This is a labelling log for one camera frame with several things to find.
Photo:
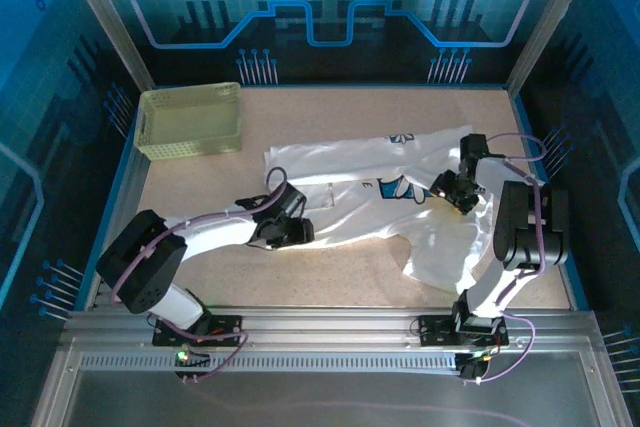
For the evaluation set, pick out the aluminium corner post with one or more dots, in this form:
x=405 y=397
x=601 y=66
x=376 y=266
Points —
x=109 y=22
x=550 y=22

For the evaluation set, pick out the aluminium frame rail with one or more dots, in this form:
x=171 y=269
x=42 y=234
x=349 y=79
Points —
x=325 y=322

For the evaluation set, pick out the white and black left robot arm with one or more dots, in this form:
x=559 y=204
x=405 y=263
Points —
x=215 y=232

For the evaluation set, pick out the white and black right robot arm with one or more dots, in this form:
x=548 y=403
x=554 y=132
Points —
x=530 y=227

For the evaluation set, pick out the white t-shirt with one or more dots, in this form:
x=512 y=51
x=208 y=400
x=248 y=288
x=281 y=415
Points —
x=350 y=217

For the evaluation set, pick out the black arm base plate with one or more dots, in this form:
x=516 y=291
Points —
x=165 y=334
x=432 y=332

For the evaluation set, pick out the pale green perforated plastic basket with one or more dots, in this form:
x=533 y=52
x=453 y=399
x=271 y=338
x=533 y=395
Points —
x=190 y=122

